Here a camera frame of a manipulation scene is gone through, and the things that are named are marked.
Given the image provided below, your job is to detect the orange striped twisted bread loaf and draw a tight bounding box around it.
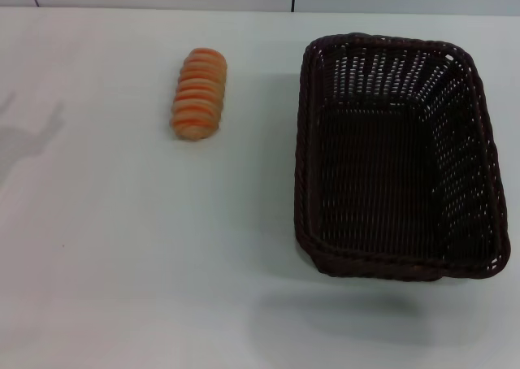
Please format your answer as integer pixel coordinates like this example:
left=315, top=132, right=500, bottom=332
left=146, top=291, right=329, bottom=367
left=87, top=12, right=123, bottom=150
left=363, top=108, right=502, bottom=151
left=169, top=47, right=228, bottom=141

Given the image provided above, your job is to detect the black woven plastic basket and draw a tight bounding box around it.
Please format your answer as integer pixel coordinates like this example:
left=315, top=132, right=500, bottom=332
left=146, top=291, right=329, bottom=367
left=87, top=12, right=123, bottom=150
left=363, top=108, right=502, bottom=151
left=292, top=31, right=512, bottom=283

